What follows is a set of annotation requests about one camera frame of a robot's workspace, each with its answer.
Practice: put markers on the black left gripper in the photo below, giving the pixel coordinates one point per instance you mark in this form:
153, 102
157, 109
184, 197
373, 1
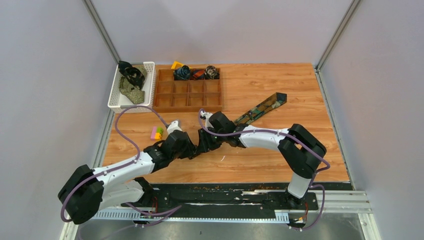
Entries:
191, 149

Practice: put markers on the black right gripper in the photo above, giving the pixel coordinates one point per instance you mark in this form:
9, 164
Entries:
205, 145

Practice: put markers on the dark patterned necktie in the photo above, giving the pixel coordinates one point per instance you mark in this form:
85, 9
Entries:
274, 101

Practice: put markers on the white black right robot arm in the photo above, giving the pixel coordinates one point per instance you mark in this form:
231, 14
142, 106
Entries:
301, 150

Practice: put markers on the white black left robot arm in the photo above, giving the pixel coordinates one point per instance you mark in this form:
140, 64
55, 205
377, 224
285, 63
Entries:
89, 190

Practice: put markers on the colourful toy blocks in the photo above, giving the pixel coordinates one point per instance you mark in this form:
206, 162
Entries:
157, 133

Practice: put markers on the wooden compartment tray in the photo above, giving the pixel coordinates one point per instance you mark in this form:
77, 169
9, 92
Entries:
184, 96

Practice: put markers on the rolled brown floral tie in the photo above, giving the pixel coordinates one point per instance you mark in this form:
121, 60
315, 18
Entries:
211, 73

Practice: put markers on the rolled orange striped tie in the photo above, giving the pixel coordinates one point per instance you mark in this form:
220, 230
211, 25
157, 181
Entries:
197, 74

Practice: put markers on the rolled dark blue tie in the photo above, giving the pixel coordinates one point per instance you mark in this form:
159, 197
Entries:
182, 73

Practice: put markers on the olive green tie in basket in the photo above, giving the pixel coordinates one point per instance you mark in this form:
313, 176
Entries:
133, 93

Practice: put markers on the yellow object behind tray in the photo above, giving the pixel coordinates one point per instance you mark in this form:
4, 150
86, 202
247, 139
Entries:
176, 65

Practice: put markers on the white plastic basket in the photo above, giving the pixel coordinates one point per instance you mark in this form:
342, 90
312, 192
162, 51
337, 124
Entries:
118, 102

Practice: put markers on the black patterned tie in basket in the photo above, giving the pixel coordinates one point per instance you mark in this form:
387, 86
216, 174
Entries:
133, 75

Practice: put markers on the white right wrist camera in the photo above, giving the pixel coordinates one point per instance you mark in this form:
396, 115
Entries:
206, 117

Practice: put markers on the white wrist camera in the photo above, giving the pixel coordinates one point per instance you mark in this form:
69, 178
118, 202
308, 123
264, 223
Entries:
174, 126
206, 117

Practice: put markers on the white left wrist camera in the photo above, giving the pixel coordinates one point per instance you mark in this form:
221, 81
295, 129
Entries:
174, 126

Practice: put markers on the aluminium frame rail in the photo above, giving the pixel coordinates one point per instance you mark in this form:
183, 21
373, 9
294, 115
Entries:
93, 13

